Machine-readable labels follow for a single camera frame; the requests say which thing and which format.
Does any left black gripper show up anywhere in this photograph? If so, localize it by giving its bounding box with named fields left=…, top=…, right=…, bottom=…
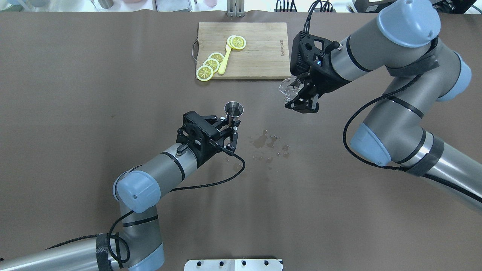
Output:
left=176, top=110, right=239, bottom=168

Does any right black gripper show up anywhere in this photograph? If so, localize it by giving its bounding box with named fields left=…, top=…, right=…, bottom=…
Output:
left=284, top=31, right=339, bottom=113

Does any steel jigger measuring cup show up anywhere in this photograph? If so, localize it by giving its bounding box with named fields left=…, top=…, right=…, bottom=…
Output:
left=224, top=101, right=243, bottom=127

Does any clear glass cup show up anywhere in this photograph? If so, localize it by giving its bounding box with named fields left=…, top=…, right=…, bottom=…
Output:
left=278, top=77, right=302, bottom=103

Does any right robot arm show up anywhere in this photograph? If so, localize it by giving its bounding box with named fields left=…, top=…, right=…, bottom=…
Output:
left=285, top=0, right=481, bottom=210

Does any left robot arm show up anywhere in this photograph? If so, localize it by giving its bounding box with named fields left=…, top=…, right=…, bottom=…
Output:
left=1, top=110, right=242, bottom=271

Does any small pink cup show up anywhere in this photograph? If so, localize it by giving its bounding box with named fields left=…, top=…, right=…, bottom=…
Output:
left=204, top=0, right=218, bottom=8

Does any yellow plastic knife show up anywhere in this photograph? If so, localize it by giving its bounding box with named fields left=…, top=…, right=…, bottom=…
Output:
left=218, top=42, right=232, bottom=75

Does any wooden cutting board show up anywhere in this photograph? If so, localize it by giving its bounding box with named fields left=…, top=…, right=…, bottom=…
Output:
left=196, top=22, right=291, bottom=79

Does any lemon slice on knife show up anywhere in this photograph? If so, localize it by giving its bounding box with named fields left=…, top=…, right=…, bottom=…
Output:
left=227, top=35, right=247, bottom=50

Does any metal tray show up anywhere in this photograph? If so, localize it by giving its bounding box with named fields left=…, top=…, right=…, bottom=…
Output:
left=155, top=0, right=192, bottom=12

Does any lemon slice near handle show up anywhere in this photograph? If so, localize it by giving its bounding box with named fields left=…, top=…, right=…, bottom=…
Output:
left=195, top=65, right=215, bottom=82

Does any aluminium frame post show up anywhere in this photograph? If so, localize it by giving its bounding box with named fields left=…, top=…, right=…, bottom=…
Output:
left=226, top=0, right=246, bottom=17

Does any white camera mast base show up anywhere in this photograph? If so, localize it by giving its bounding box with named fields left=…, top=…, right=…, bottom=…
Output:
left=184, top=259, right=284, bottom=271

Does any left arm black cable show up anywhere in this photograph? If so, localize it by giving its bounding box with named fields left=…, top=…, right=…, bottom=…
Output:
left=0, top=145, right=246, bottom=269

